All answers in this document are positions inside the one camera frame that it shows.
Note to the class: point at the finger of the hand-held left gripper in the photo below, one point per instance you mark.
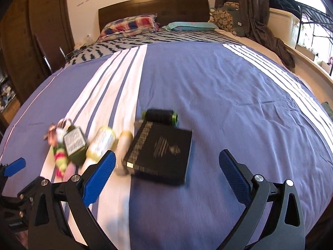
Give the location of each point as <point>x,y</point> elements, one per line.
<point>15,165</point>

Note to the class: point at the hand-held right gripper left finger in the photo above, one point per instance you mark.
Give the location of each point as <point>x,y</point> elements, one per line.
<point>100,177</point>

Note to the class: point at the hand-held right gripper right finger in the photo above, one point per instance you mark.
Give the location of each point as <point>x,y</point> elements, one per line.
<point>234,177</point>

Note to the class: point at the yellow labelled bottle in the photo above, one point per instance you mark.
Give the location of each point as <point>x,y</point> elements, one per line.
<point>101,140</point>

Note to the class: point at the cream white bottle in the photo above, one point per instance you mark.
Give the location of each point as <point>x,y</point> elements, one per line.
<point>124,143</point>

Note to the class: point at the colourful fuzzy plush toy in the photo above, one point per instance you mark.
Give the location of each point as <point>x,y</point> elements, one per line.
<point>61,158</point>

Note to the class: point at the dark green small box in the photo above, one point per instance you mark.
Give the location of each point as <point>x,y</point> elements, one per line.
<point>74,142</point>

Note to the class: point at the black box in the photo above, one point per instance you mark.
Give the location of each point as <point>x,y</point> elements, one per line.
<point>166,156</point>

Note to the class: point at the black thread spool green ends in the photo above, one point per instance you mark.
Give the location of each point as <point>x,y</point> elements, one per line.
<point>160,116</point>

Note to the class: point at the cluttered shelf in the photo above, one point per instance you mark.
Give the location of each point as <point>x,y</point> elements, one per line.
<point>7,93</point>

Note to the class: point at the blue white striped blanket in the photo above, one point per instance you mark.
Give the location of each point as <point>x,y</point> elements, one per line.
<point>208,88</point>

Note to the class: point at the beige bed sheet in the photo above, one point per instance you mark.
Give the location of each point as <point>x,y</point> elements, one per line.
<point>294,78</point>

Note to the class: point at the grey zigzag patterned blanket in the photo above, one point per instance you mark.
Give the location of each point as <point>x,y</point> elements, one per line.
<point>124,44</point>

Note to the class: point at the brown wooden wardrobe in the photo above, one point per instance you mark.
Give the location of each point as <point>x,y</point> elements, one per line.
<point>33,31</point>

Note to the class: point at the plaid pillow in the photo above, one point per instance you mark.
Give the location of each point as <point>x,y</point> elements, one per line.
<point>130,24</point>

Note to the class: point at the teal pillow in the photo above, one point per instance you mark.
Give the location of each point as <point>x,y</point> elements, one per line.
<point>190,26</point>

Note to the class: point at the white storage box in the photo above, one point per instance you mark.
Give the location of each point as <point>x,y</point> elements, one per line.
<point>285,26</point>

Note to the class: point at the round patterned cushion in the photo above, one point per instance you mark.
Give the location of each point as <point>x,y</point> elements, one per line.
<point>223,17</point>

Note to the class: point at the brown curtain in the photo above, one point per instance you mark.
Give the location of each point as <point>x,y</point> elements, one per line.
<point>256,7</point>

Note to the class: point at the black metal rack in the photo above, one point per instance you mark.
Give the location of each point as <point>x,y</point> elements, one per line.
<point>316,18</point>

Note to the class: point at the dark wooden headboard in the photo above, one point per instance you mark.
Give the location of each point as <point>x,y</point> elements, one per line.
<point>156,5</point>

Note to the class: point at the black clothing pile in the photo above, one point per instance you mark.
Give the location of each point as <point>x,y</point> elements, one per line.
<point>282,0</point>

